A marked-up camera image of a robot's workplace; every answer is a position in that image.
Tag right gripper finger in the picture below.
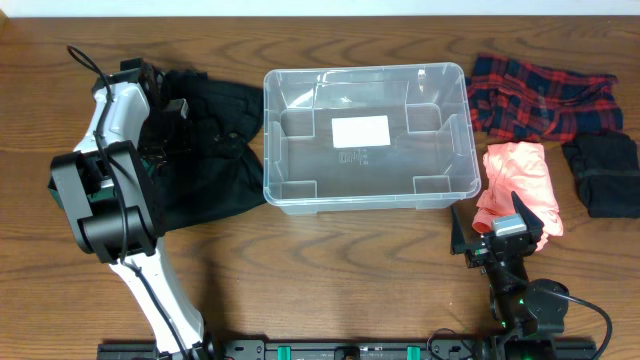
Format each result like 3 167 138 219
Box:
450 206 467 253
511 191 543 232

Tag pink folded garment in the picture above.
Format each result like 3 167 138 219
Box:
472 142 564 251

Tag green folded garment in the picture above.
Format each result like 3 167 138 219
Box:
47 159 157 209

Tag black folded garment right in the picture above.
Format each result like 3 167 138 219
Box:
562 131 639 218

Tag red plaid shirt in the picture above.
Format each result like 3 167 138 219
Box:
466 55 624 142

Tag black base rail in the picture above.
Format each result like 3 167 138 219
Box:
96 339 598 360

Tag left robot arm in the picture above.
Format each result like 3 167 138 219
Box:
49 58 216 359

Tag large black garment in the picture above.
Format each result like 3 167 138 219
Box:
138 70 265 231

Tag clear plastic storage bin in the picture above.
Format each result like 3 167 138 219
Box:
263 62 481 215

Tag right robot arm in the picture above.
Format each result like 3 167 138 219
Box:
451 193 569 359

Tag white label in bin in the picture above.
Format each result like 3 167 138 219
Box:
331 115 391 148

